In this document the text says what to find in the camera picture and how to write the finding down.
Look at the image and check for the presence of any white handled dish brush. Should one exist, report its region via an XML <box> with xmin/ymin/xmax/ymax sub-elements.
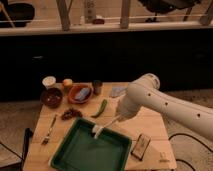
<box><xmin>91</xmin><ymin>117</ymin><xmax>119</xmax><ymax>139</ymax></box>

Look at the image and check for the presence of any metal fork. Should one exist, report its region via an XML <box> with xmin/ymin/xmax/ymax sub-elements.
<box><xmin>41</xmin><ymin>115</ymin><xmax>57</xmax><ymax>145</ymax></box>

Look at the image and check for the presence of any brown patterned box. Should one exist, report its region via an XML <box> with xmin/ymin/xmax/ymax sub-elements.
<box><xmin>131</xmin><ymin>134</ymin><xmax>151</xmax><ymax>161</ymax></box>

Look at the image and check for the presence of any black cable right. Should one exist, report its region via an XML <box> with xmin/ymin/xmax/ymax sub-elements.
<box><xmin>168</xmin><ymin>132</ymin><xmax>213</xmax><ymax>171</ymax></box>

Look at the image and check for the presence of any dark brown bowl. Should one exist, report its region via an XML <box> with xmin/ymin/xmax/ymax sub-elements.
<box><xmin>40</xmin><ymin>88</ymin><xmax>63</xmax><ymax>108</ymax></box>

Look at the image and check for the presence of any green chili pepper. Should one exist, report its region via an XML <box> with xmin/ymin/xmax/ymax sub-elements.
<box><xmin>91</xmin><ymin>99</ymin><xmax>108</xmax><ymax>118</ymax></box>

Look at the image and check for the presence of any dark metal cup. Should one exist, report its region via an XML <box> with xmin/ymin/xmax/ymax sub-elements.
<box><xmin>92</xmin><ymin>80</ymin><xmax>103</xmax><ymax>95</ymax></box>

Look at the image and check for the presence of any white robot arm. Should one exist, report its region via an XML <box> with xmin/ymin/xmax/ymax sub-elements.
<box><xmin>116</xmin><ymin>73</ymin><xmax>213</xmax><ymax>142</ymax></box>

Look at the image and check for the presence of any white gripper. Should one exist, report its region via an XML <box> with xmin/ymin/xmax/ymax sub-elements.
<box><xmin>116</xmin><ymin>95</ymin><xmax>140</xmax><ymax>122</ymax></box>

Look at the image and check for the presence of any orange fruit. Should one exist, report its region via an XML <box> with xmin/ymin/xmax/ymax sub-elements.
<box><xmin>62</xmin><ymin>79</ymin><xmax>73</xmax><ymax>89</ymax></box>

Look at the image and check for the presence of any black chair background left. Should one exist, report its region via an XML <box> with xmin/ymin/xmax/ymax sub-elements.
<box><xmin>0</xmin><ymin>0</ymin><xmax>35</xmax><ymax>28</ymax></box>

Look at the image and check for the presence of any green square tray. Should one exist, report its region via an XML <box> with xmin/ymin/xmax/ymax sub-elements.
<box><xmin>51</xmin><ymin>118</ymin><xmax>132</xmax><ymax>171</ymax></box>

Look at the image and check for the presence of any blue sponge in bowl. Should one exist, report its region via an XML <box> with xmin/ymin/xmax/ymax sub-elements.
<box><xmin>75</xmin><ymin>88</ymin><xmax>90</xmax><ymax>101</ymax></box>

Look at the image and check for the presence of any grey blue cloth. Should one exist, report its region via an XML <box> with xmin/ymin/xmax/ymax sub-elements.
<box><xmin>110</xmin><ymin>86</ymin><xmax>125</xmax><ymax>98</ymax></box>

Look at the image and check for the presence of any orange bowl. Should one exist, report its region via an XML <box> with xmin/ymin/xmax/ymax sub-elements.
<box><xmin>68</xmin><ymin>84</ymin><xmax>92</xmax><ymax>104</ymax></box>

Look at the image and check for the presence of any black office chair background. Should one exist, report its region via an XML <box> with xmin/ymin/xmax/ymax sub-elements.
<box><xmin>138</xmin><ymin>0</ymin><xmax>201</xmax><ymax>23</ymax></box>

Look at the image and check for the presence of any brown dried food pile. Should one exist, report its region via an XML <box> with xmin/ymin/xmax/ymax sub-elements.
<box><xmin>61</xmin><ymin>108</ymin><xmax>82</xmax><ymax>120</ymax></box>

